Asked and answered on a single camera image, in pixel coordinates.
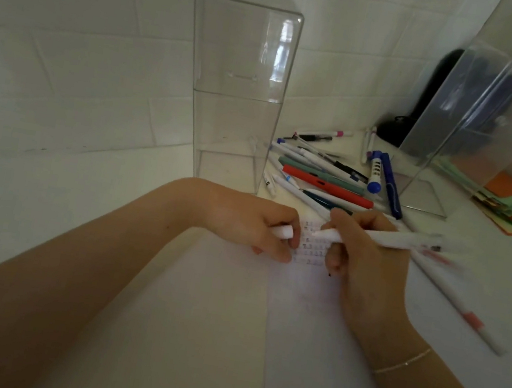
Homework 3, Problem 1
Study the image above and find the person's right hand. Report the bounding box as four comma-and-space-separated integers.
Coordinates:
305, 203, 449, 379

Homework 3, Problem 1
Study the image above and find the person's left hand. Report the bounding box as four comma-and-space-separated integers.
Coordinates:
189, 178, 309, 266

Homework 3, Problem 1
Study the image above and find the white pen pink tip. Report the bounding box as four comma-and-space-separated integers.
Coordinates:
311, 214, 472, 265

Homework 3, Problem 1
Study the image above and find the dark teal pen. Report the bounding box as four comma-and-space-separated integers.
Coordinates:
300, 189, 358, 217

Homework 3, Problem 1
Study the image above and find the pile of assorted pens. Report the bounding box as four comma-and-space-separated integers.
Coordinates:
239, 109, 512, 358

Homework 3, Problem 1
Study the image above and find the white paper sheet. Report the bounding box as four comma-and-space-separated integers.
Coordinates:
249, 204, 512, 388

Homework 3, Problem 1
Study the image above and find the clear acrylic box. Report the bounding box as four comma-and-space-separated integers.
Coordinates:
166, 0, 307, 199
381, 28, 512, 231

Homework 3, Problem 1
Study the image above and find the person's left forearm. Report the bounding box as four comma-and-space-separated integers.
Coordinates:
0, 150, 219, 388

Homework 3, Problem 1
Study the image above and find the stack of coloured sticky notes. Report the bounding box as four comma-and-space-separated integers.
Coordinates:
425, 154, 512, 237

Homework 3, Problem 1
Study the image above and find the black bag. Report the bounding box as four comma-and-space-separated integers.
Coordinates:
374, 37, 467, 157

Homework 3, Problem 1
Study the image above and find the thin wrist bracelet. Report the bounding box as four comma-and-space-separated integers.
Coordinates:
371, 339, 434, 386

